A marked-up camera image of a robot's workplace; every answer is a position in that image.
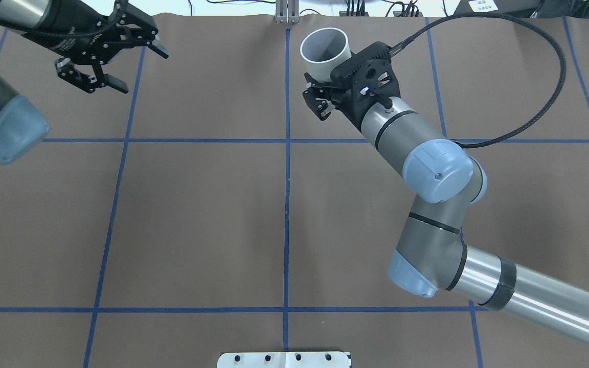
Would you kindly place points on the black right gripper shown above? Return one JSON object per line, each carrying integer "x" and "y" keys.
{"x": 349, "y": 106}

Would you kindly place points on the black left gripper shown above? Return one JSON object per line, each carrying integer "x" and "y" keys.
{"x": 75, "y": 37}

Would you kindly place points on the white ribbed mug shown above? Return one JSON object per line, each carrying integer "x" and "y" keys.
{"x": 323, "y": 50}

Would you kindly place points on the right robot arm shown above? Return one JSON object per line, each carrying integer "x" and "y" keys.
{"x": 220, "y": 246}

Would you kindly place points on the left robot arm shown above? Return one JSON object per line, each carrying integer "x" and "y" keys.
{"x": 22, "y": 126}

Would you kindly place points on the brown table mat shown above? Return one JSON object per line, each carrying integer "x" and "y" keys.
{"x": 57, "y": 204}

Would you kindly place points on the black box with label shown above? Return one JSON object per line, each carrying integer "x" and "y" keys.
{"x": 518, "y": 9}

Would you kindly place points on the white mounting plate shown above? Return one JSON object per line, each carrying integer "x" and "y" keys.
{"x": 286, "y": 359}

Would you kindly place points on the aluminium frame post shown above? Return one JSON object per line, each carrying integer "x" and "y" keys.
{"x": 287, "y": 11}

